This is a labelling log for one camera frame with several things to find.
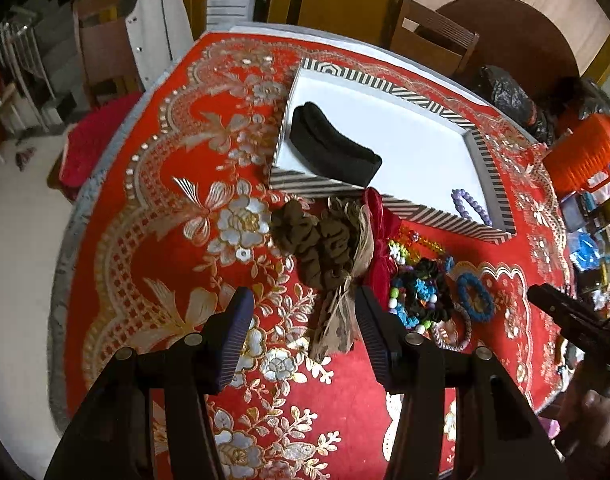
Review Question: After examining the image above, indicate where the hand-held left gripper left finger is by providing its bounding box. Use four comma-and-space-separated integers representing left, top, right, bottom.
45, 287, 256, 480

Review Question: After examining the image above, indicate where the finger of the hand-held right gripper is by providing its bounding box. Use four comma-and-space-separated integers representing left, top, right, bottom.
527, 284, 610, 342

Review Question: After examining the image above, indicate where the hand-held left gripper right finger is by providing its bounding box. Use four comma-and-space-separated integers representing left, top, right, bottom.
354, 285, 568, 480

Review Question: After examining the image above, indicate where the multicoloured bead bracelet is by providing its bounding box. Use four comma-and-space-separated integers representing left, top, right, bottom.
387, 280, 438, 335

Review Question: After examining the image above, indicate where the brown braided hair tie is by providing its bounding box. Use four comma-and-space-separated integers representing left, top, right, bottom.
431, 305, 474, 352

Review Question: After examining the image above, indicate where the blue bead bracelet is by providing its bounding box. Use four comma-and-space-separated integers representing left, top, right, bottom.
456, 271, 494, 319

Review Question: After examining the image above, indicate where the red satin bow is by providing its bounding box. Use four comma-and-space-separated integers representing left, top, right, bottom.
362, 187, 403, 292

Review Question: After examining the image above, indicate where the striped cardboard box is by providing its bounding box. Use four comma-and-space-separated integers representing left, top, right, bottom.
269, 58, 516, 245

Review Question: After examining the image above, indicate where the person's right hand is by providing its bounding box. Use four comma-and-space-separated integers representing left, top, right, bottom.
559, 360, 610, 443

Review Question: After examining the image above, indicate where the black scrunchie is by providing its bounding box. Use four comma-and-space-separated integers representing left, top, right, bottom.
404, 259, 456, 323

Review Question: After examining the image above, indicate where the brown scrunchie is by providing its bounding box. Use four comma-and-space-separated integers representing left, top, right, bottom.
270, 199, 320, 256
297, 197, 366, 291

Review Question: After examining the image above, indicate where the red floral tablecloth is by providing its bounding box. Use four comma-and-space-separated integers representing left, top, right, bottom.
65, 32, 576, 480

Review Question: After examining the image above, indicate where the orange plastic basket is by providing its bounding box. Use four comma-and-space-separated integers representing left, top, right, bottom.
542, 112, 610, 197

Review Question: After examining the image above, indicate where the black headband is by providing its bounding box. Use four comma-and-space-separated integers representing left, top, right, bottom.
290, 101, 383, 187

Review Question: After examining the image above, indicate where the black plastic bag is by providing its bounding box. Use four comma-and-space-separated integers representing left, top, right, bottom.
472, 65, 556, 144

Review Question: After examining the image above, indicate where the red seat cushion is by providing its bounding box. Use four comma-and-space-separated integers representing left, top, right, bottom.
59, 92, 144, 189

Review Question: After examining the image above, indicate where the round brown wooden table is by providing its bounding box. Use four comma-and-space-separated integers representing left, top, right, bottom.
434, 0, 584, 102

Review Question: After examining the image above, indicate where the slatted back wooden chair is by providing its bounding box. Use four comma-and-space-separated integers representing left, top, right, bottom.
389, 0, 480, 77

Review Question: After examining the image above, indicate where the wooden chair with jacket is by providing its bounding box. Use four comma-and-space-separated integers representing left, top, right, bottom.
73, 0, 146, 107

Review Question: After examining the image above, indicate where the metal rack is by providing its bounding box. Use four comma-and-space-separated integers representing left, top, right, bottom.
0, 10, 56, 132

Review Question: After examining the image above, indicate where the orange bead bracelet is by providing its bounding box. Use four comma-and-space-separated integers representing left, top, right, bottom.
397, 227, 444, 257

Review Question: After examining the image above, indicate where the purple bead bracelet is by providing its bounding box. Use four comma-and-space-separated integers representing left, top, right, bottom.
451, 189, 493, 227

